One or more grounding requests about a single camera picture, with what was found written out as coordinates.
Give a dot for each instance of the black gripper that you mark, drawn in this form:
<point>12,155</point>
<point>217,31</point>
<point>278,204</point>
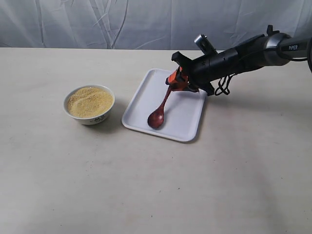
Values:
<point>212,74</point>

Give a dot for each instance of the dark red wooden spoon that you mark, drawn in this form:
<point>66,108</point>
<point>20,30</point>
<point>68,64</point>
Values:
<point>156,118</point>

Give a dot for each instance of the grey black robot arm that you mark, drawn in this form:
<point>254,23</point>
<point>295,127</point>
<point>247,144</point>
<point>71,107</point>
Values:
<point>282,48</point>

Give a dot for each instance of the yellow grain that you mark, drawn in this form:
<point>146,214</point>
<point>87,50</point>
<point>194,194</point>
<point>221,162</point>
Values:
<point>89,102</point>

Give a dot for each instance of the white rectangular plastic tray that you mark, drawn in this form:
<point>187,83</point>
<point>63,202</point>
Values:
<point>182,111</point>

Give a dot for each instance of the white patterned ceramic bowl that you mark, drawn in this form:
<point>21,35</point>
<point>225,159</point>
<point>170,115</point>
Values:
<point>92,120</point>

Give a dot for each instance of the white wrinkled backdrop curtain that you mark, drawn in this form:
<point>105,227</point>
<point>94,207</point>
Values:
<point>147,24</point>

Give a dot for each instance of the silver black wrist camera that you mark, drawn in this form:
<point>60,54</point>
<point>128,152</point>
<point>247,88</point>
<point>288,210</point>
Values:
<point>204,45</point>

